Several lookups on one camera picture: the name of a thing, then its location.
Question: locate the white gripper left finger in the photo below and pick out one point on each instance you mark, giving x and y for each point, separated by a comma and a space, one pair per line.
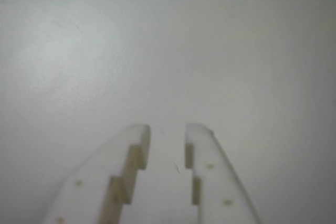
92, 195

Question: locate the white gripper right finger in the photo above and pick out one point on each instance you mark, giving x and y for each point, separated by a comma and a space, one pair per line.
218, 182

